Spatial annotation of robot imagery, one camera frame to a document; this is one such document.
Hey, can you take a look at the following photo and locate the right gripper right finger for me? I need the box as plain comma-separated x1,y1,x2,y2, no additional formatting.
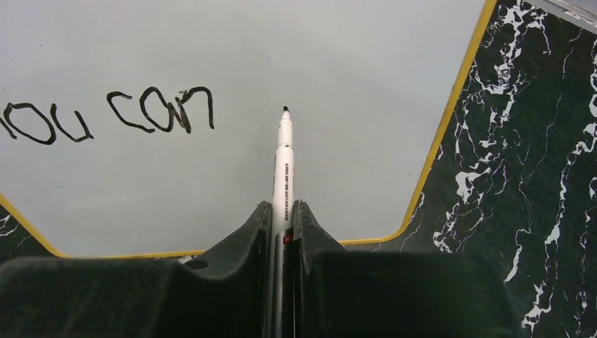
293,201,524,337

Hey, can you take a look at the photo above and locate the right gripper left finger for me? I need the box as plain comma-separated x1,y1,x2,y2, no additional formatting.
1,201,271,337

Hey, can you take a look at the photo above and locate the white marker pen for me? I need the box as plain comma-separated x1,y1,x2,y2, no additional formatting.
264,106,294,337

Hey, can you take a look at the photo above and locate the yellow framed whiteboard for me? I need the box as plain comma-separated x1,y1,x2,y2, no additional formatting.
1,1,484,257

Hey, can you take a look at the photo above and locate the aluminium frame rail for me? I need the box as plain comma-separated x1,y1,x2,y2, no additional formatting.
546,0,596,23

